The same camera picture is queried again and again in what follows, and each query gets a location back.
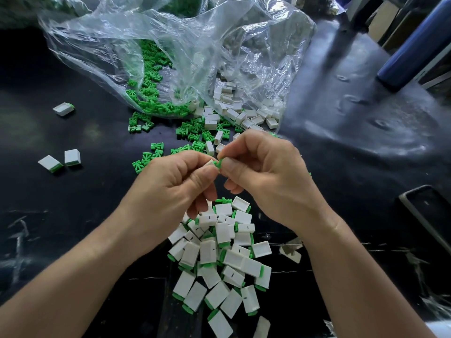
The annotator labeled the person's right hand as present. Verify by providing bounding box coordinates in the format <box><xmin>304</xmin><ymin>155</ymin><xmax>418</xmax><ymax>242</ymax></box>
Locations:
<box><xmin>217</xmin><ymin>130</ymin><xmax>330</xmax><ymax>235</ymax></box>

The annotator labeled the person's left hand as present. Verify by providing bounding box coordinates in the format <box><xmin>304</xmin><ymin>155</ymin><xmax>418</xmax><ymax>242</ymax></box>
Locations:
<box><xmin>116</xmin><ymin>151</ymin><xmax>221</xmax><ymax>252</ymax></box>

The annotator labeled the heap of white caps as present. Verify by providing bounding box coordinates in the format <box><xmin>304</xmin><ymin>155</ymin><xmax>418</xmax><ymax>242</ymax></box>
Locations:
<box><xmin>203</xmin><ymin>79</ymin><xmax>281</xmax><ymax>154</ymax></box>

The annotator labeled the pile of assembled white-green pieces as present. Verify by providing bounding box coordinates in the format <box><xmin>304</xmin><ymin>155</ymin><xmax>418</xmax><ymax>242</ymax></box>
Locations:
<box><xmin>167</xmin><ymin>195</ymin><xmax>273</xmax><ymax>338</ymax></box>

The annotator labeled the assembled white-green part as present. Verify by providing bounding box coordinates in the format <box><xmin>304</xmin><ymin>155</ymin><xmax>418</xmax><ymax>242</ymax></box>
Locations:
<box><xmin>38</xmin><ymin>154</ymin><xmax>64</xmax><ymax>174</ymax></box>
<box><xmin>64</xmin><ymin>149</ymin><xmax>81</xmax><ymax>168</ymax></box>
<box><xmin>53</xmin><ymin>102</ymin><xmax>76</xmax><ymax>117</ymax></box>

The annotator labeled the pile of green clips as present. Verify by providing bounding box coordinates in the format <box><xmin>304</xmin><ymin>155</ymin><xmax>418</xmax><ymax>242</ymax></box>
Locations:
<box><xmin>127</xmin><ymin>40</ymin><xmax>314</xmax><ymax>173</ymax></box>

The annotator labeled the person's right forearm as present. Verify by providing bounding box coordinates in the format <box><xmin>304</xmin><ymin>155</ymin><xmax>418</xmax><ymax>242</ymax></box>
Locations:
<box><xmin>289</xmin><ymin>211</ymin><xmax>434</xmax><ymax>338</ymax></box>

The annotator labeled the person's left forearm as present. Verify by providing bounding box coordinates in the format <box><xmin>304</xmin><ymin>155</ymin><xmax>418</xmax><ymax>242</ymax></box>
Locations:
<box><xmin>0</xmin><ymin>222</ymin><xmax>152</xmax><ymax>338</ymax></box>

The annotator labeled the empty white shell right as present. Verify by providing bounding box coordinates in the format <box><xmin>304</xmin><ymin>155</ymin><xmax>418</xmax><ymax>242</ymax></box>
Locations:
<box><xmin>279</xmin><ymin>238</ymin><xmax>304</xmax><ymax>265</ymax></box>

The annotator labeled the clear plastic bag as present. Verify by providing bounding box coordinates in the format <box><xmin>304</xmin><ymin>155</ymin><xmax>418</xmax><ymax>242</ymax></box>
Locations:
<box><xmin>39</xmin><ymin>0</ymin><xmax>316</xmax><ymax>120</ymax></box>

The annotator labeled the black smartphone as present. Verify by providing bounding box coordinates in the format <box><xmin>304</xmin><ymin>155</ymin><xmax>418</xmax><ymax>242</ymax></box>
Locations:
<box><xmin>399</xmin><ymin>184</ymin><xmax>451</xmax><ymax>254</ymax></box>

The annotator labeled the brown cardboard box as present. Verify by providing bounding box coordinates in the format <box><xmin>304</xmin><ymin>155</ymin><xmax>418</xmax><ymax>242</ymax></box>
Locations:
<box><xmin>366</xmin><ymin>0</ymin><xmax>400</xmax><ymax>43</ymax></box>

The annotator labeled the blue cylinder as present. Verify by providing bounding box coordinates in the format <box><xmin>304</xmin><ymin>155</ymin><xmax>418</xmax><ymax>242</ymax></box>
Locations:
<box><xmin>377</xmin><ymin>0</ymin><xmax>451</xmax><ymax>92</ymax></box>

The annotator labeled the plastic bag full of green pieces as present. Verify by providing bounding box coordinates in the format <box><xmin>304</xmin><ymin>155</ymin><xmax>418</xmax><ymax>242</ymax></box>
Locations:
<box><xmin>95</xmin><ymin>0</ymin><xmax>209</xmax><ymax>18</ymax></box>

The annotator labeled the large bag of assembled pieces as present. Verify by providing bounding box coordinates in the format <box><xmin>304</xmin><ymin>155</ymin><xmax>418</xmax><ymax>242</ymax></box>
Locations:
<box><xmin>0</xmin><ymin>0</ymin><xmax>89</xmax><ymax>29</ymax></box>

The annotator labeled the white metal frame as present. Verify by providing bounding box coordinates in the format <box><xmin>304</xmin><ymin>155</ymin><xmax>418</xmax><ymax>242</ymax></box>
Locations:
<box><xmin>344</xmin><ymin>0</ymin><xmax>451</xmax><ymax>43</ymax></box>

